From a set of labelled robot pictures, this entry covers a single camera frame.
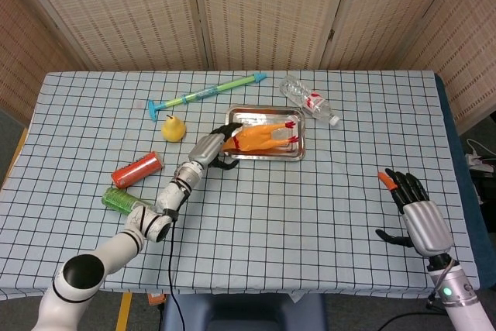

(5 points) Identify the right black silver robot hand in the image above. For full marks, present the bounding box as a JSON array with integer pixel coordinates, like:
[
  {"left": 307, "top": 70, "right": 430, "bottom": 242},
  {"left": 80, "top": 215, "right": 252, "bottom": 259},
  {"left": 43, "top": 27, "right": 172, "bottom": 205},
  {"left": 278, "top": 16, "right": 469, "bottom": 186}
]
[{"left": 374, "top": 167, "right": 454, "bottom": 258}]

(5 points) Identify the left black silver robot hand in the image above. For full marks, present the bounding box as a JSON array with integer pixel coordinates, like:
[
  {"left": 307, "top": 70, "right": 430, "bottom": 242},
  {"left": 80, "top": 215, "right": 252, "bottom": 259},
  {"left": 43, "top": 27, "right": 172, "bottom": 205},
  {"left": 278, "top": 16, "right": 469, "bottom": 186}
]
[{"left": 188, "top": 122, "right": 244, "bottom": 171}]

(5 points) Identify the orange rubber chicken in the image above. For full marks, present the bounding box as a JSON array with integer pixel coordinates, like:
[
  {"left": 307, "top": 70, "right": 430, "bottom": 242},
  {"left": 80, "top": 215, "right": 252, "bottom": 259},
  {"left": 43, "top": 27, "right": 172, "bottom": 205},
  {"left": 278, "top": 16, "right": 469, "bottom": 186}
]
[{"left": 221, "top": 120, "right": 299, "bottom": 153}]

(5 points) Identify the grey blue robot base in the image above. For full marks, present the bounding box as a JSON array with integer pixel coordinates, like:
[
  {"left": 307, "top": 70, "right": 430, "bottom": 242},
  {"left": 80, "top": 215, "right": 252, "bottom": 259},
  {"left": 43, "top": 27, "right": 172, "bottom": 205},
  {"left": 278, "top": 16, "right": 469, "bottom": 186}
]
[{"left": 160, "top": 292, "right": 329, "bottom": 331}]

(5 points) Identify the silver metal tray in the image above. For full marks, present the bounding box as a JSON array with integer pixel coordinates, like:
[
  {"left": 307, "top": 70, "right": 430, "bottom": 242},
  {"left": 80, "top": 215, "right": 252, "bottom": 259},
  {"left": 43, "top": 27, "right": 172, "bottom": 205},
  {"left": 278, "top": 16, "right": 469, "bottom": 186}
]
[{"left": 223, "top": 105, "right": 307, "bottom": 163}]

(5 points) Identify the yellow toy pear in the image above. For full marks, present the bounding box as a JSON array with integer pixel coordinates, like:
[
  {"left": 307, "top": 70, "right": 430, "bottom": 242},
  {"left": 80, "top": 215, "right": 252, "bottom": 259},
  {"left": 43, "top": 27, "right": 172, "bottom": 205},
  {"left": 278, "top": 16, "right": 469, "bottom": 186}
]
[{"left": 160, "top": 114, "right": 188, "bottom": 143}]

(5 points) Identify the green blue water squirter toy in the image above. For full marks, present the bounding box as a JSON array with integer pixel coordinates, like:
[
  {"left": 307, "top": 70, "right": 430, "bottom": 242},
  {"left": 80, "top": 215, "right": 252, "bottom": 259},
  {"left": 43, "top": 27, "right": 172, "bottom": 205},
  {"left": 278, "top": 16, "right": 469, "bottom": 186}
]
[{"left": 146, "top": 71, "right": 268, "bottom": 122}]

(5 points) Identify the orange drink can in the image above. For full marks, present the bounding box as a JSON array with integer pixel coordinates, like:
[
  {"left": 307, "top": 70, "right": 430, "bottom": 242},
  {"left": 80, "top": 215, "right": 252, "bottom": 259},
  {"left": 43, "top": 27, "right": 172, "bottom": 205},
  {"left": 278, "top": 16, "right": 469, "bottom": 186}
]
[{"left": 111, "top": 150, "right": 165, "bottom": 189}]

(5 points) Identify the green drink can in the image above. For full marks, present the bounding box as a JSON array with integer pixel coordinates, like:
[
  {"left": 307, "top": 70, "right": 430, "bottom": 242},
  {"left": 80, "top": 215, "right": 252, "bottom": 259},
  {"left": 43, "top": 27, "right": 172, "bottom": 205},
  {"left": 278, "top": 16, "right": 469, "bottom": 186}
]
[{"left": 101, "top": 186, "right": 157, "bottom": 216}]

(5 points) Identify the clear plastic water bottle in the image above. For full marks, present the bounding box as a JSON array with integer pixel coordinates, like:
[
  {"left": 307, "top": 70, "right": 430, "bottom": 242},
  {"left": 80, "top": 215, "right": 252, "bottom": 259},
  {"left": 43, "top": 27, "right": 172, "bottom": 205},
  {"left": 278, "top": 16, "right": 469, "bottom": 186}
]
[{"left": 279, "top": 74, "right": 342, "bottom": 127}]

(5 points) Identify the light blue checked tablecloth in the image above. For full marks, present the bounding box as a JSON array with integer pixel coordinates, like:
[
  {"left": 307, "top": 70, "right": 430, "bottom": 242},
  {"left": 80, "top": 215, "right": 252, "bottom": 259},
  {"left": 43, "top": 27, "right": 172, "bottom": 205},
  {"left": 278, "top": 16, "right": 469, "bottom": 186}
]
[{"left": 0, "top": 70, "right": 481, "bottom": 301}]

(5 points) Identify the woven beige folding screen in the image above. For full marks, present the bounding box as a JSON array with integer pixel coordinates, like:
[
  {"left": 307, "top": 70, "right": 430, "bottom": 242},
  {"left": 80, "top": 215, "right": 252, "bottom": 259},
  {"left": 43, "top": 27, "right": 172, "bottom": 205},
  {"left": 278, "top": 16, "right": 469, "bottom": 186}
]
[{"left": 0, "top": 0, "right": 496, "bottom": 134}]

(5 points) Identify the white power strip with cables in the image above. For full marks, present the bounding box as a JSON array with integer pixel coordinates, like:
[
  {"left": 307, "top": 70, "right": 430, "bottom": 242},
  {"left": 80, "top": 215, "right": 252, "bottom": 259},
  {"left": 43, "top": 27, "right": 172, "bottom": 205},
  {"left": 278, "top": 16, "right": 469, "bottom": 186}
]
[{"left": 463, "top": 138, "right": 496, "bottom": 172}]

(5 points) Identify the black floor cable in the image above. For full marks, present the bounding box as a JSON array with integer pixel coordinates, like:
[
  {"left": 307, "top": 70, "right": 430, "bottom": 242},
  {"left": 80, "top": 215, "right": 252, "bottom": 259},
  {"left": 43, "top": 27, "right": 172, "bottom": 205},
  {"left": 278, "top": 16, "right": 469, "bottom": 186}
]
[{"left": 383, "top": 309, "right": 446, "bottom": 331}]

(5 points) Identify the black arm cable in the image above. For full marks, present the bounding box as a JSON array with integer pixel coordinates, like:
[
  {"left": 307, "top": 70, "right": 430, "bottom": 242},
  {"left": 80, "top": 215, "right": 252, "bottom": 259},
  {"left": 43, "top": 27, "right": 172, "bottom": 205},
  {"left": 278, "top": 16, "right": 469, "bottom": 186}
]
[{"left": 165, "top": 209, "right": 188, "bottom": 331}]

